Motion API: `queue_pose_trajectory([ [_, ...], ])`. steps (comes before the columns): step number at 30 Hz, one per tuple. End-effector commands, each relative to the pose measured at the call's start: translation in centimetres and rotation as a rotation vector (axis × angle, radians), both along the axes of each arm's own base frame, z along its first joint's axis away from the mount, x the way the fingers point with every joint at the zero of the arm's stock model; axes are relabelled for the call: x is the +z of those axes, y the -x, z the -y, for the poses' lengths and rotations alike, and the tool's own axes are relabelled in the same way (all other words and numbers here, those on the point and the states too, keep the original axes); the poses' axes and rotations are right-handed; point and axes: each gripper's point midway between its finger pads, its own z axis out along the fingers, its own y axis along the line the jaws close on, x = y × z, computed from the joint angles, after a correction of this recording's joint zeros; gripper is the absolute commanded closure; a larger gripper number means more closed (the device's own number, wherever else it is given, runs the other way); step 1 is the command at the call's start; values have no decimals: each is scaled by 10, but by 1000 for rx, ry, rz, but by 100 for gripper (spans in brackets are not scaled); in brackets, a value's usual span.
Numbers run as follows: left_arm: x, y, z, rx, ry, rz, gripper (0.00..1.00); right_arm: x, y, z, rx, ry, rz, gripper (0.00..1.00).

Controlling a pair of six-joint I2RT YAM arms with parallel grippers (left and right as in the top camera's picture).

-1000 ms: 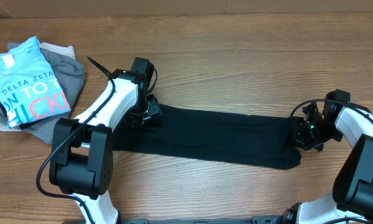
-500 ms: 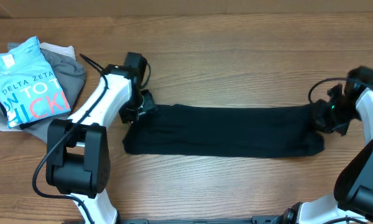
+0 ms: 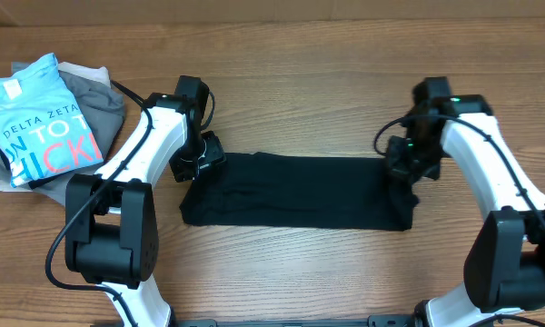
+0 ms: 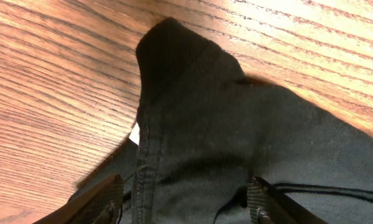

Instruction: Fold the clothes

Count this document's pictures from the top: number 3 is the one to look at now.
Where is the black t-shirt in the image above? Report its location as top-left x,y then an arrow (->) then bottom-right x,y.
180,153 -> 419,232

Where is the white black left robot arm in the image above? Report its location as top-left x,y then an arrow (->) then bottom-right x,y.
61,91 -> 226,326

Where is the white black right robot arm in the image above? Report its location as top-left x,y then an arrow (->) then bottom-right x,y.
384,95 -> 545,326

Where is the grey folded t-shirt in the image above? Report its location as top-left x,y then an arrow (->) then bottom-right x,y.
21,76 -> 125,192

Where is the cardboard back panel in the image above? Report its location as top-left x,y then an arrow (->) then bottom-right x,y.
0,0 -> 545,26

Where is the light blue printed t-shirt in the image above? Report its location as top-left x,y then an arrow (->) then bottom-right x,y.
0,53 -> 103,187

